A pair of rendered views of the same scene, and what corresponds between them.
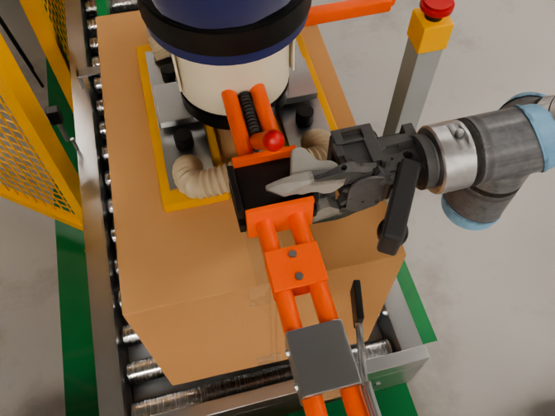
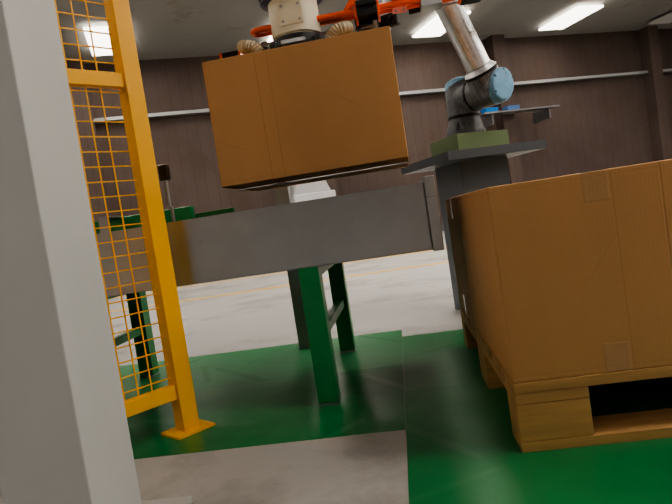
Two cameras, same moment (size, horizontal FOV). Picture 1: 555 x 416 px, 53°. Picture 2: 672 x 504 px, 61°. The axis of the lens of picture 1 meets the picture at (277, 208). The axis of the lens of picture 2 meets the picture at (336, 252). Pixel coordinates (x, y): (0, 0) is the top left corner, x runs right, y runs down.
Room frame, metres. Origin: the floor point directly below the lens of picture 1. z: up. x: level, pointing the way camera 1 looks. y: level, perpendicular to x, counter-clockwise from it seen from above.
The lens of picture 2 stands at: (-0.13, 1.95, 0.52)
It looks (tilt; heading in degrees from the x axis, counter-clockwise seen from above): 3 degrees down; 291
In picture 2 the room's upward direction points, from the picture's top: 9 degrees counter-clockwise
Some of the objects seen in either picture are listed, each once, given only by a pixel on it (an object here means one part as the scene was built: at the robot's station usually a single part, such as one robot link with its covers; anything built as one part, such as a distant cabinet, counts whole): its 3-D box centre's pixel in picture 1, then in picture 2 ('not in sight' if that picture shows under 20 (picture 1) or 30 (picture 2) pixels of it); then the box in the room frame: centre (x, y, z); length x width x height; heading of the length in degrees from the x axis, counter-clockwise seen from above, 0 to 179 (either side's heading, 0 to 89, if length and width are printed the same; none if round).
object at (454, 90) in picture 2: not in sight; (463, 97); (0.19, -0.90, 1.02); 0.17 x 0.15 x 0.18; 142
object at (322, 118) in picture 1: (292, 88); not in sight; (0.63, -0.03, 1.11); 0.34 x 0.10 x 0.05; 14
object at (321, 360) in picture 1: (321, 361); (430, 1); (0.16, -0.05, 1.21); 0.07 x 0.07 x 0.04; 14
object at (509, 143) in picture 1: (502, 145); not in sight; (0.44, -0.29, 1.21); 0.12 x 0.09 x 0.10; 104
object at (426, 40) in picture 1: (391, 157); (289, 234); (0.94, -0.33, 0.50); 0.07 x 0.07 x 1.00; 14
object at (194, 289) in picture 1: (237, 185); (313, 118); (0.59, 0.08, 0.89); 0.60 x 0.40 x 0.40; 13
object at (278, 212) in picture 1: (272, 191); (367, 11); (0.37, 0.01, 1.21); 0.10 x 0.08 x 0.06; 104
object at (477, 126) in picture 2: not in sight; (465, 126); (0.20, -0.90, 0.88); 0.19 x 0.19 x 0.10
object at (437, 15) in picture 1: (435, 7); not in sight; (0.94, -0.33, 1.02); 0.07 x 0.07 x 0.04
